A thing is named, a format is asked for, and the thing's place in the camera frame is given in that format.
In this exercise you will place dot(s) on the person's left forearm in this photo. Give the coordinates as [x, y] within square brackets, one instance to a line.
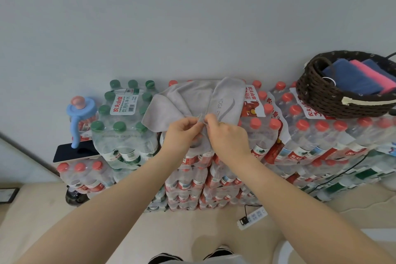
[92, 211]

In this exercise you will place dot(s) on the person's left hand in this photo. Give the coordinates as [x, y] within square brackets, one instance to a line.
[181, 140]

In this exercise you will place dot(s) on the person's right forearm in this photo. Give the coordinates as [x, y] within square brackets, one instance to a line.
[303, 211]

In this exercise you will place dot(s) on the white power strip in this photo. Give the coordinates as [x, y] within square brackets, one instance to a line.
[252, 218]

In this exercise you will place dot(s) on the clear jug with blue lid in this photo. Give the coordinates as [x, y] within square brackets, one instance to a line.
[80, 109]

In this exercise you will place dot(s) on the white zip tie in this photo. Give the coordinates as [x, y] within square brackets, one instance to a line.
[330, 79]

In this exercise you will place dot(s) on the blue towel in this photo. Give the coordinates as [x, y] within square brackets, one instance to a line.
[382, 69]
[349, 78]

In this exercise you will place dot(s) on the grey towel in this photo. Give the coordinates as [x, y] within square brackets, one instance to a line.
[191, 96]

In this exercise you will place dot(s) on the pink towel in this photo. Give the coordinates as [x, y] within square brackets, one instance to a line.
[374, 76]

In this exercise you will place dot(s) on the black striped shorts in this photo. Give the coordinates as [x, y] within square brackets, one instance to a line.
[219, 252]

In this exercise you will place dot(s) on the white gym frame grey panel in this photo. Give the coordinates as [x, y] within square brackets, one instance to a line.
[380, 236]

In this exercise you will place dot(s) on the person's right hand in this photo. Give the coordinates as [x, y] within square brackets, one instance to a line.
[229, 143]

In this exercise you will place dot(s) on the black water bottle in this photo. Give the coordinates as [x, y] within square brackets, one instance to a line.
[75, 197]

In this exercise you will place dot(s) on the stack of bottled water packs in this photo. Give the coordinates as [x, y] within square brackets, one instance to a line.
[309, 149]

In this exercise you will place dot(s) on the black smartphone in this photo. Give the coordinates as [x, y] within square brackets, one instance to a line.
[66, 152]

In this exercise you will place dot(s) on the brown wicker basket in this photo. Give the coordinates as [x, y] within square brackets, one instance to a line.
[321, 103]

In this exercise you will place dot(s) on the white shirt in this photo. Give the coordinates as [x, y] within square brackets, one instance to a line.
[210, 260]

